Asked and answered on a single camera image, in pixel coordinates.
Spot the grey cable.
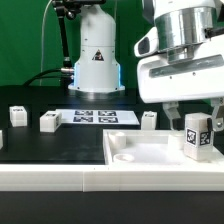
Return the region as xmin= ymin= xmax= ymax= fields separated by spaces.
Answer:
xmin=39 ymin=0 xmax=54 ymax=87

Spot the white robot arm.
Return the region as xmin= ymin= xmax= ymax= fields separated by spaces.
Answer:
xmin=71 ymin=0 xmax=224 ymax=132

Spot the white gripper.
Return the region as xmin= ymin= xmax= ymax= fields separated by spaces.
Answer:
xmin=137 ymin=43 xmax=224 ymax=132

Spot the black cable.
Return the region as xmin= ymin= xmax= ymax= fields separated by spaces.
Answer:
xmin=22 ymin=68 xmax=74 ymax=87

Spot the white square tabletop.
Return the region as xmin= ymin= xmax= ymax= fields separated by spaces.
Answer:
xmin=103 ymin=129 xmax=224 ymax=166

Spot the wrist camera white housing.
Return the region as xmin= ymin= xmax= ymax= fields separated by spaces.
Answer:
xmin=134 ymin=27 xmax=159 ymax=57

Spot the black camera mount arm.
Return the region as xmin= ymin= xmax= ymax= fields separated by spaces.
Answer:
xmin=50 ymin=0 xmax=108 ymax=78

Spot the white part left edge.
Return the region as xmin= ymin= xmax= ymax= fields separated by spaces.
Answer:
xmin=0 ymin=130 xmax=3 ymax=150

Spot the AprilTag paper sheet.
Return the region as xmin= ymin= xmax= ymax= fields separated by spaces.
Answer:
xmin=57 ymin=109 xmax=139 ymax=125

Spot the white L-shaped fence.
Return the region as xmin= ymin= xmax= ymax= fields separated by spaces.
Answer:
xmin=0 ymin=164 xmax=224 ymax=192

